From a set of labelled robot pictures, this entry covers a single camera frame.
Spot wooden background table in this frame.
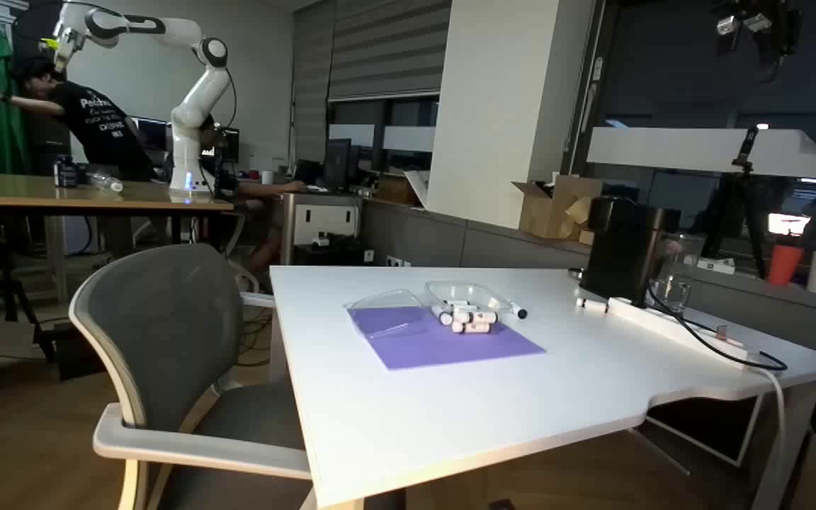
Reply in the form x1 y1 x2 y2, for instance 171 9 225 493
0 175 233 216

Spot clear plastic container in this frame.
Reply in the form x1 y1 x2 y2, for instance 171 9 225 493
424 280 509 320

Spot white marker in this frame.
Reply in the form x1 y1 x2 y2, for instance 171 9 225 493
574 298 610 314

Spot black cable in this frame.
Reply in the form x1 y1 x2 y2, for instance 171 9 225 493
645 277 790 374

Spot cardboard box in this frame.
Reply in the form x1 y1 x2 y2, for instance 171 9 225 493
518 175 603 242

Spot white power strip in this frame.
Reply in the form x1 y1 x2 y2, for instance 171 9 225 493
607 296 754 364

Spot black box device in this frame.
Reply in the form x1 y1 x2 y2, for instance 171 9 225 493
582 198 667 304

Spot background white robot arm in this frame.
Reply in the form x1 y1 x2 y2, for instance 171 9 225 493
50 0 233 195

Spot purple paper sheet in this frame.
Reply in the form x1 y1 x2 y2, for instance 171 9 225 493
348 307 540 371

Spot white markers in container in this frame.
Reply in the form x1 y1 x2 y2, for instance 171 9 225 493
433 300 499 334

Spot orange cup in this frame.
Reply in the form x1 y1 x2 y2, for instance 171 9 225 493
767 243 804 286

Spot person in black shirt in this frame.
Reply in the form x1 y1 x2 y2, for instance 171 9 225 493
8 53 154 181

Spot grey office chair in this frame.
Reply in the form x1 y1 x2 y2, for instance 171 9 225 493
69 243 312 510

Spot black tripod right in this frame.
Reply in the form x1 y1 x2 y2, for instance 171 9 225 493
703 126 767 277

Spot black tipped marker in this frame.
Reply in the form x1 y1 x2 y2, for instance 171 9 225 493
509 304 529 320

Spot white drawer cabinet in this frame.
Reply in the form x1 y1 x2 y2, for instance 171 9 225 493
280 194 363 263

